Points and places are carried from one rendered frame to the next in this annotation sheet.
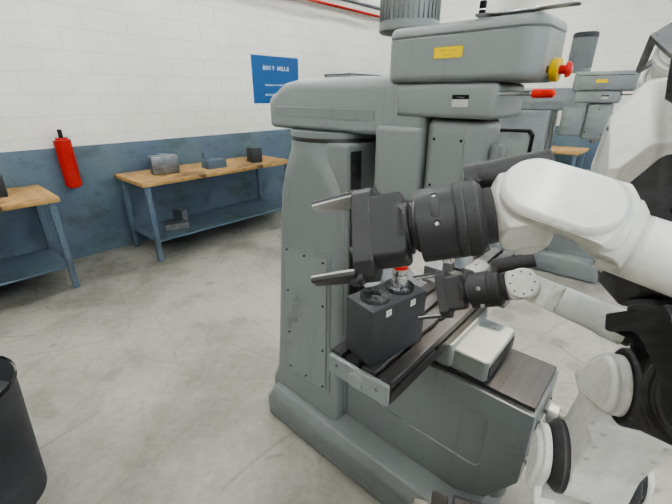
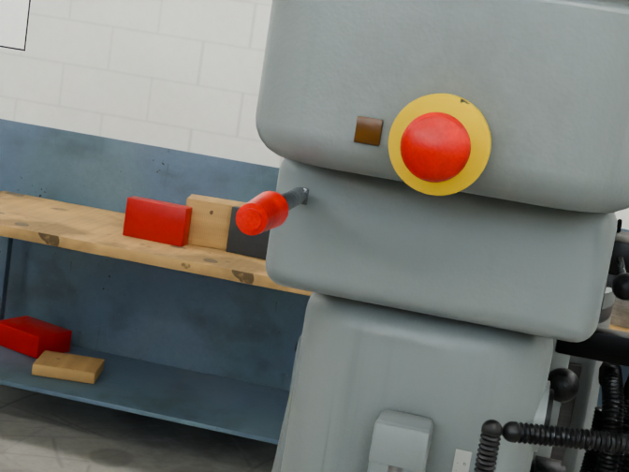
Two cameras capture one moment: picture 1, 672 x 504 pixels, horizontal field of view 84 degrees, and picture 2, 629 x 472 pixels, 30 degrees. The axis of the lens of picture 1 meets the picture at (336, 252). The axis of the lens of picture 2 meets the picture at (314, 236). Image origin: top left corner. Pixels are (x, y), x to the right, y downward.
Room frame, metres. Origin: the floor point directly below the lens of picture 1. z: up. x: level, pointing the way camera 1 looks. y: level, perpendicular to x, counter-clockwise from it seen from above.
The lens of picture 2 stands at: (0.71, -1.16, 1.81)
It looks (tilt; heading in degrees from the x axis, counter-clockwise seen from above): 10 degrees down; 58
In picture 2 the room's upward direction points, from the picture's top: 9 degrees clockwise
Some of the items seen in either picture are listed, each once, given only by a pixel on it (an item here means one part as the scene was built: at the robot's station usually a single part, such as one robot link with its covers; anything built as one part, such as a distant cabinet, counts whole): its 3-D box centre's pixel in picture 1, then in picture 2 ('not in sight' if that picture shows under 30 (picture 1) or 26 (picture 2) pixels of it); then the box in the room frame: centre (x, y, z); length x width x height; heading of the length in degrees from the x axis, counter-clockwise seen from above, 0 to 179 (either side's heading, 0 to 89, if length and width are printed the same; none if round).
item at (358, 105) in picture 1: (350, 104); not in sight; (1.62, -0.06, 1.66); 0.80 x 0.23 x 0.20; 48
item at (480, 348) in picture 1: (441, 326); not in sight; (1.29, -0.43, 0.82); 0.50 x 0.35 x 0.12; 48
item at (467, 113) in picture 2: (555, 69); (440, 143); (1.14, -0.60, 1.76); 0.06 x 0.02 x 0.06; 138
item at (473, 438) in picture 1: (437, 396); not in sight; (1.27, -0.45, 0.46); 0.80 x 0.30 x 0.60; 48
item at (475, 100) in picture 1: (458, 100); (454, 218); (1.32, -0.40, 1.68); 0.34 x 0.24 x 0.10; 48
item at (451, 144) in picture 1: (461, 166); (407, 471); (1.29, -0.43, 1.47); 0.21 x 0.19 x 0.32; 138
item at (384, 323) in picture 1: (385, 317); not in sight; (0.99, -0.15, 1.06); 0.22 x 0.12 x 0.20; 127
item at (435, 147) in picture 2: (565, 69); (436, 146); (1.12, -0.62, 1.76); 0.04 x 0.03 x 0.04; 138
